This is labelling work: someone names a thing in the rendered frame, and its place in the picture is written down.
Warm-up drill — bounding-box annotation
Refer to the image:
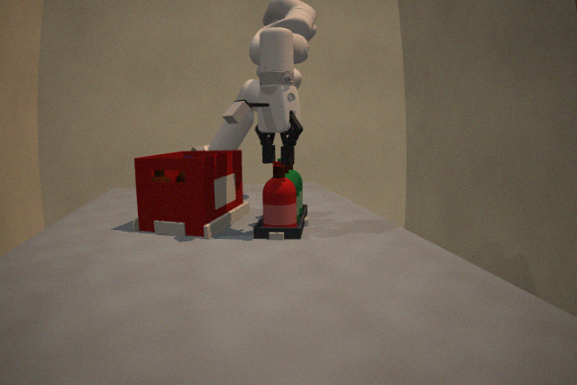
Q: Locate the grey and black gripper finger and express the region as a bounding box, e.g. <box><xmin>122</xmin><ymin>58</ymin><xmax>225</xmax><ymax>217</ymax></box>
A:
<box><xmin>280</xmin><ymin>111</ymin><xmax>303</xmax><ymax>166</ymax></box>
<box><xmin>255</xmin><ymin>126</ymin><xmax>275</xmax><ymax>164</ymax></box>

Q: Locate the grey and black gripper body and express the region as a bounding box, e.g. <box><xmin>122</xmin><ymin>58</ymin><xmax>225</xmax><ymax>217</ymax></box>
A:
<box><xmin>257</xmin><ymin>84</ymin><xmax>301</xmax><ymax>133</ymax></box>

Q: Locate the red bottle crate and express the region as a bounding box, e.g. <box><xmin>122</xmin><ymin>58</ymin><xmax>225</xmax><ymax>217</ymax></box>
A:
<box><xmin>134</xmin><ymin>151</ymin><xmax>243</xmax><ymax>237</ymax></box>

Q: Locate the green bottle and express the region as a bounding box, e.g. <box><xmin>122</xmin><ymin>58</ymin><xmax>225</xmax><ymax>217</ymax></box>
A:
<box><xmin>288</xmin><ymin>165</ymin><xmax>303</xmax><ymax>216</ymax></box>
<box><xmin>285</xmin><ymin>165</ymin><xmax>299</xmax><ymax>222</ymax></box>

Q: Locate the brown bottle with white cap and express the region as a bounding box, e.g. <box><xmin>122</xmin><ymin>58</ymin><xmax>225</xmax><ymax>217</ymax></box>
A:
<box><xmin>151</xmin><ymin>170</ymin><xmax>172</xmax><ymax>182</ymax></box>

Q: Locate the brown bottle with blue cap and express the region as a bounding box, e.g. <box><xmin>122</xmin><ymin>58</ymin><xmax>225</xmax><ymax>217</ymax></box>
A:
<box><xmin>177</xmin><ymin>156</ymin><xmax>193</xmax><ymax>182</ymax></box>

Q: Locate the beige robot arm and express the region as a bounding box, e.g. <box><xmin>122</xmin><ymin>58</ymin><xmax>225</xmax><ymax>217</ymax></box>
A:
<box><xmin>203</xmin><ymin>0</ymin><xmax>316</xmax><ymax>151</ymax></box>

